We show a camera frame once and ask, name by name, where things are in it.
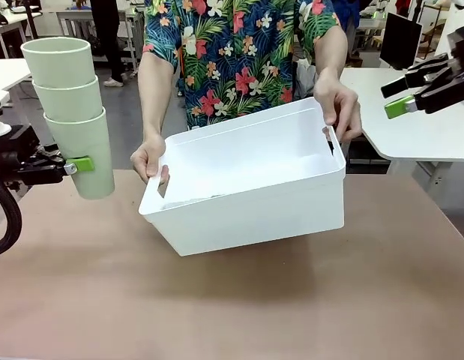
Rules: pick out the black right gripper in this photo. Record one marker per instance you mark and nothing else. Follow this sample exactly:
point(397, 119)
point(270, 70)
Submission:
point(462, 52)

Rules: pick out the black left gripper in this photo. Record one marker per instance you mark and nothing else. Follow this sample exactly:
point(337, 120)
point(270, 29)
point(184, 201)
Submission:
point(5, 165)

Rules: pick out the white plastic basket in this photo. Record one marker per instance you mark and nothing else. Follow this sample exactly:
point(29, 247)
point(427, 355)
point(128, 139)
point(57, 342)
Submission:
point(254, 210)

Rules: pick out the person's right forearm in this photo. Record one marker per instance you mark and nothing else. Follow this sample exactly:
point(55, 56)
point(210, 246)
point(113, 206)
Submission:
point(154, 97)

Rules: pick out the person's left forearm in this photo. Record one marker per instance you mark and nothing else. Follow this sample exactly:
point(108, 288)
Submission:
point(333, 48)

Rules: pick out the person's left hand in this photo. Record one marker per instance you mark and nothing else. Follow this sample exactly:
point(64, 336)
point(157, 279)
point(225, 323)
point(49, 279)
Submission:
point(340, 105)

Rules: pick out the person's right hand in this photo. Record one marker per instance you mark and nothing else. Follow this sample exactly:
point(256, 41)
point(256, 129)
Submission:
point(149, 161)

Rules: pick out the black monitor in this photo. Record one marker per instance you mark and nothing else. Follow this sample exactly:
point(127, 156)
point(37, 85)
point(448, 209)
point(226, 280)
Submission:
point(398, 41)

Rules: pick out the dark chair with grey jacket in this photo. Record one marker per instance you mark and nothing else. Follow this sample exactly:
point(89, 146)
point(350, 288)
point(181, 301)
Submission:
point(304, 78)

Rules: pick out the white side table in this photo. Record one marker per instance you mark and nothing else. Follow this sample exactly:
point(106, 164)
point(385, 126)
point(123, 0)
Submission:
point(6, 71)

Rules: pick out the background person in black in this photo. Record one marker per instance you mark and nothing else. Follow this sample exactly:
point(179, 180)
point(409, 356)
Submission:
point(109, 41)

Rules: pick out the white background table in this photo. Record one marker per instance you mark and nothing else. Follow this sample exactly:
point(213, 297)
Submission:
point(72, 18)

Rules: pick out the person in floral shirt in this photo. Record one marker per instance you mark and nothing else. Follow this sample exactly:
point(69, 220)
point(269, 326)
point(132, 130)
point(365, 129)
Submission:
point(239, 56)

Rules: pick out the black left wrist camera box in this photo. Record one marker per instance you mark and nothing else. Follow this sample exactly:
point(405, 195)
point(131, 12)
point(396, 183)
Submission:
point(23, 138)

